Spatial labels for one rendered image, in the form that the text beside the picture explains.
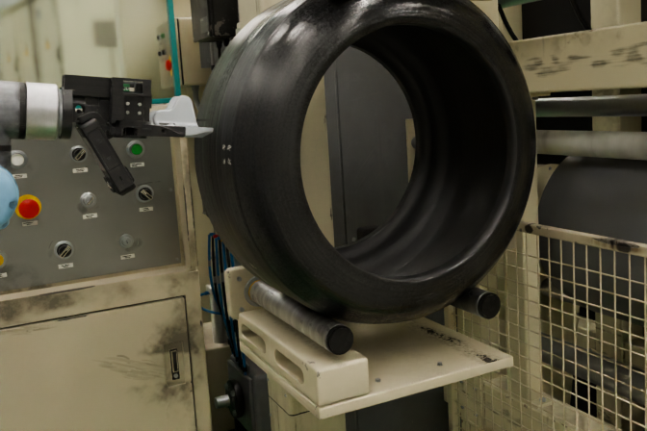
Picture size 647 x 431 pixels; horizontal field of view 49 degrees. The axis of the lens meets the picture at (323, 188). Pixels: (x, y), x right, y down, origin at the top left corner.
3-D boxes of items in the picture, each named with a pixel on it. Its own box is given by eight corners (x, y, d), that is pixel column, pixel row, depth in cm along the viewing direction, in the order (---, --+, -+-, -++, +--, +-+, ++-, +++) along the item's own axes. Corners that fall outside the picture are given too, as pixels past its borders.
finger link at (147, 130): (188, 126, 98) (123, 123, 95) (188, 137, 99) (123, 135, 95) (179, 126, 103) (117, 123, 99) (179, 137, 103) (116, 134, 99)
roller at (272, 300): (243, 288, 135) (261, 273, 136) (255, 306, 136) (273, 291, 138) (323, 339, 104) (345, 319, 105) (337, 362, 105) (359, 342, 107)
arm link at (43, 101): (26, 139, 90) (22, 138, 97) (64, 140, 92) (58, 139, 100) (27, 80, 90) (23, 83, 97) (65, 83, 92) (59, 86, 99)
